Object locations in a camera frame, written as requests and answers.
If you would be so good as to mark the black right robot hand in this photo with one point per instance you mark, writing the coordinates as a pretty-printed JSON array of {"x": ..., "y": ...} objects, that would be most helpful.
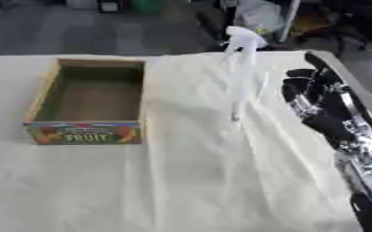
[{"x": 326, "y": 99}]

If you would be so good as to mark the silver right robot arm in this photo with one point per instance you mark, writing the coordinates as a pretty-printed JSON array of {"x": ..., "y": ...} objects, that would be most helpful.
[{"x": 368, "y": 181}]

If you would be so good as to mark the clear spray bottle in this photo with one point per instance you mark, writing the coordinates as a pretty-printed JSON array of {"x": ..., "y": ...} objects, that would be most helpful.
[{"x": 242, "y": 66}]

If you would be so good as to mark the cardboard box with printed front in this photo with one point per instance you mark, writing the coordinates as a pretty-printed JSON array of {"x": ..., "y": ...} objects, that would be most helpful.
[{"x": 88, "y": 102}]

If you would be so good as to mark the black office chair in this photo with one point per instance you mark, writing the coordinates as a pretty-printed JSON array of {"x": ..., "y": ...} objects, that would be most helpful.
[{"x": 348, "y": 21}]

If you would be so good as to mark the white plastic bag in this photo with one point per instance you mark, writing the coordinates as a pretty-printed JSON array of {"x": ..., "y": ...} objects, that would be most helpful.
[{"x": 259, "y": 14}]

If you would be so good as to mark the green bin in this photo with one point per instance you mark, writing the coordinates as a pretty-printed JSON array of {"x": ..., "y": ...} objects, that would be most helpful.
[{"x": 145, "y": 6}]

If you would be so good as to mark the black and white crate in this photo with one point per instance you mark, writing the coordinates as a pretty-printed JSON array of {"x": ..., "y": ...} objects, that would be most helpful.
[{"x": 110, "y": 6}]

